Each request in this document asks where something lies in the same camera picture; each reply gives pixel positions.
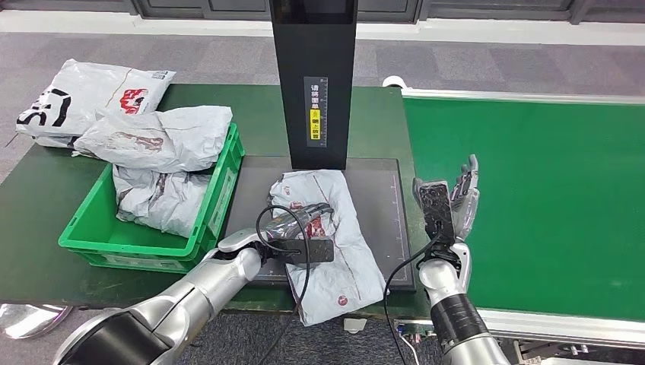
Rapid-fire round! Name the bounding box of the green conveyor belt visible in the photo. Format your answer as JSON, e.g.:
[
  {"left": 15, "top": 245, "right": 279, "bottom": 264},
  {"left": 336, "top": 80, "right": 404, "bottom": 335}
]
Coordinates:
[{"left": 402, "top": 97, "right": 645, "bottom": 322}]

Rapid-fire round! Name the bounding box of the aluminium conveyor frame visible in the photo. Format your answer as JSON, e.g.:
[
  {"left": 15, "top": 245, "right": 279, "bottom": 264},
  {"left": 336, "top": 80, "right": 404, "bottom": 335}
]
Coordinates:
[{"left": 395, "top": 86, "right": 645, "bottom": 365}]

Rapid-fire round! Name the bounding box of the thin white cable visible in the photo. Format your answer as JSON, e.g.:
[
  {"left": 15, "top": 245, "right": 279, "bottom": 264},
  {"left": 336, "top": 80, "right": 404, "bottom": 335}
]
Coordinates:
[{"left": 399, "top": 332, "right": 422, "bottom": 365}]

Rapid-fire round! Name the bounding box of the black inbound scanner machine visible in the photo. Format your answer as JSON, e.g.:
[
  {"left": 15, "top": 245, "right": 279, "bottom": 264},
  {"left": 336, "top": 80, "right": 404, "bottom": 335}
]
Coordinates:
[{"left": 221, "top": 0, "right": 418, "bottom": 292}]

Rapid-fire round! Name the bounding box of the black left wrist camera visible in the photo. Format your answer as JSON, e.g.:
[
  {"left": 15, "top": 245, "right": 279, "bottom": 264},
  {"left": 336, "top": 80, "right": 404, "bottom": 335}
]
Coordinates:
[{"left": 274, "top": 237, "right": 335, "bottom": 266}]

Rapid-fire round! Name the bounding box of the grey parcel bag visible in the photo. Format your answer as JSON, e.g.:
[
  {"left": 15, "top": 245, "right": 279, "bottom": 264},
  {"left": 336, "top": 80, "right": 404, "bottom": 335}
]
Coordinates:
[
  {"left": 111, "top": 165, "right": 213, "bottom": 239},
  {"left": 72, "top": 104, "right": 234, "bottom": 174},
  {"left": 268, "top": 170, "right": 388, "bottom": 328}
]

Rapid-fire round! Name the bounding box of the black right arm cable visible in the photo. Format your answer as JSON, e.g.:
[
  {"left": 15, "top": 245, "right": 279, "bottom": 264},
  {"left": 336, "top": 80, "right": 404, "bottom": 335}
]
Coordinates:
[{"left": 383, "top": 230, "right": 446, "bottom": 365}]

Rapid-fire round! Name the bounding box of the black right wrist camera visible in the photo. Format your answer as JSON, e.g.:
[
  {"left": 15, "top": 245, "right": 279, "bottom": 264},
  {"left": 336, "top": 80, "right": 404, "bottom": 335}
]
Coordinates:
[{"left": 418, "top": 181, "right": 457, "bottom": 244}]

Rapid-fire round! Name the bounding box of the shiny silver round base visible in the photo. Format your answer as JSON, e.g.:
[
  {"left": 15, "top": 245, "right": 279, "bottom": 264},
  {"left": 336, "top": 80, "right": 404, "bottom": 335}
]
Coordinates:
[{"left": 0, "top": 303, "right": 73, "bottom": 339}]

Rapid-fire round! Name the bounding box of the white bag black red print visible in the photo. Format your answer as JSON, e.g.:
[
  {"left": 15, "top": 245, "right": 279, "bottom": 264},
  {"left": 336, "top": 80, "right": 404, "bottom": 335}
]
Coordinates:
[{"left": 14, "top": 59, "right": 176, "bottom": 148}]

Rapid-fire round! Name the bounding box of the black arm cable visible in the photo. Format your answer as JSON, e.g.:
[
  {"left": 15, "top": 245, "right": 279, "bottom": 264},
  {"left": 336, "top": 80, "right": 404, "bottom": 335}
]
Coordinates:
[
  {"left": 255, "top": 205, "right": 313, "bottom": 365},
  {"left": 383, "top": 230, "right": 446, "bottom": 365}
]

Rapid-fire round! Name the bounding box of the green plastic crate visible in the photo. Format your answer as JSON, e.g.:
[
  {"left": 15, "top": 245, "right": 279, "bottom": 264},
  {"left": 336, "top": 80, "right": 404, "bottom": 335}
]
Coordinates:
[{"left": 58, "top": 122, "right": 246, "bottom": 275}]

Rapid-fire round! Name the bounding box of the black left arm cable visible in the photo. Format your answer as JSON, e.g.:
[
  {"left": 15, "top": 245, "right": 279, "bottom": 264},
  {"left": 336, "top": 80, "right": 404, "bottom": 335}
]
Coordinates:
[{"left": 255, "top": 205, "right": 313, "bottom": 365}]

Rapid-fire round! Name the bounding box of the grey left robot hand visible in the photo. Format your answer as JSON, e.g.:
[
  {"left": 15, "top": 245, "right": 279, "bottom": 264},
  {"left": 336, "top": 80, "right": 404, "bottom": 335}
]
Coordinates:
[{"left": 262, "top": 202, "right": 335, "bottom": 243}]

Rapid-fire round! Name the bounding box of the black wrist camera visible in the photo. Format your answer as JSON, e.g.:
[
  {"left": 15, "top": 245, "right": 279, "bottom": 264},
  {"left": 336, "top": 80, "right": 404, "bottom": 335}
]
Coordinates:
[
  {"left": 274, "top": 237, "right": 335, "bottom": 266},
  {"left": 418, "top": 181, "right": 457, "bottom": 244}
]

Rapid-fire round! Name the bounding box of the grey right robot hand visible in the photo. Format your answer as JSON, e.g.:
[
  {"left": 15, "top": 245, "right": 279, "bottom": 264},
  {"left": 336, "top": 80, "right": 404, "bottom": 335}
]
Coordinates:
[{"left": 411, "top": 154, "right": 481, "bottom": 242}]

